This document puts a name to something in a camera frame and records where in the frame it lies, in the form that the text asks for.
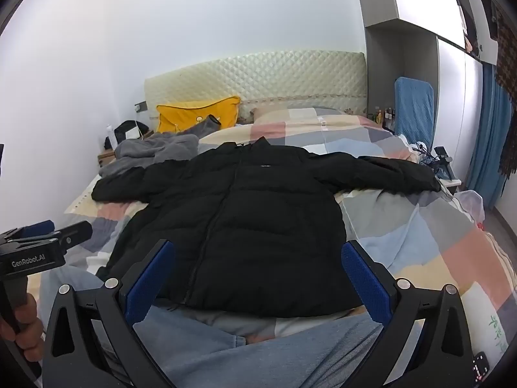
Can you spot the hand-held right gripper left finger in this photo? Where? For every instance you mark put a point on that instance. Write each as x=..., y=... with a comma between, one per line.
x=149, y=285

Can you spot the blue towel on shelf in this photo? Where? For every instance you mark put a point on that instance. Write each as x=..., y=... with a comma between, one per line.
x=414, y=109

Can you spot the yellow pillow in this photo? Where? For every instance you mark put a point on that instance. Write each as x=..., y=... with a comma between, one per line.
x=190, y=113

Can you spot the black remote control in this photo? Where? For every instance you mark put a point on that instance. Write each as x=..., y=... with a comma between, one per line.
x=480, y=365

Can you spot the grey hoodie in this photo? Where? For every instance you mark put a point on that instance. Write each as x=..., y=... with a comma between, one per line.
x=161, y=147

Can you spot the brown patterned hanging garment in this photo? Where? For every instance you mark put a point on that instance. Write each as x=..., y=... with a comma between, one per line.
x=507, y=68

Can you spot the black puffer jacket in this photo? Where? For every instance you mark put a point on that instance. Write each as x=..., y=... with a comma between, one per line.
x=262, y=218

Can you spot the grey and white wardrobe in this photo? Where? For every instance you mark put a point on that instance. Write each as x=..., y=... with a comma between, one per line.
x=452, y=89

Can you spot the cream quilted headboard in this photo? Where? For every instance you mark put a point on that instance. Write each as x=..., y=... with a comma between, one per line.
x=262, y=76

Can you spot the black bag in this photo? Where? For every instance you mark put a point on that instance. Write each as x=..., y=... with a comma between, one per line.
x=123, y=127

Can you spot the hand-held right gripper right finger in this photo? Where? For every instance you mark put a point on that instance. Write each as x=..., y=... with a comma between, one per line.
x=365, y=285

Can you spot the pink pillow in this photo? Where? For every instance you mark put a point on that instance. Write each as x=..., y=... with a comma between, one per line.
x=274, y=112

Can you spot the clear plastic bag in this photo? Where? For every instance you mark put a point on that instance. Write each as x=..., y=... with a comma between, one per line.
x=470, y=206

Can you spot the grey wall socket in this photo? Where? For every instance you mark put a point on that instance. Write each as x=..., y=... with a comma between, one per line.
x=139, y=107

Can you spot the white paper sheet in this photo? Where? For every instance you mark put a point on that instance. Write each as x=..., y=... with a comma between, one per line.
x=132, y=133

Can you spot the pastel patchwork quilt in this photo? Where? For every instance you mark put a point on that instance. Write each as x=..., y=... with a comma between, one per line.
x=424, y=230

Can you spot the wooden bedside table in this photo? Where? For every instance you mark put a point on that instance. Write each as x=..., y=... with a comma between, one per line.
x=106, y=157

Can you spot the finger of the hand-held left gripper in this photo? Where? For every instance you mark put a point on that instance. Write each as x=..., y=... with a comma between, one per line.
x=74, y=232
x=40, y=227

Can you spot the black device on side table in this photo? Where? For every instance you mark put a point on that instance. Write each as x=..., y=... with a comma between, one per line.
x=442, y=159

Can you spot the person's blue jeans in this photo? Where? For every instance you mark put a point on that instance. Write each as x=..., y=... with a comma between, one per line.
x=242, y=357

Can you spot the person's left hand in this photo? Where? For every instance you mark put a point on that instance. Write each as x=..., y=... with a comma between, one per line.
x=28, y=329

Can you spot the small bottles in niche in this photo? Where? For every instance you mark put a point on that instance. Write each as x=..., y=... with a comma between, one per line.
x=388, y=116

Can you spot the blue curtain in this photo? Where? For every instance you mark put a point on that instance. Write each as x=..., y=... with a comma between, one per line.
x=488, y=137

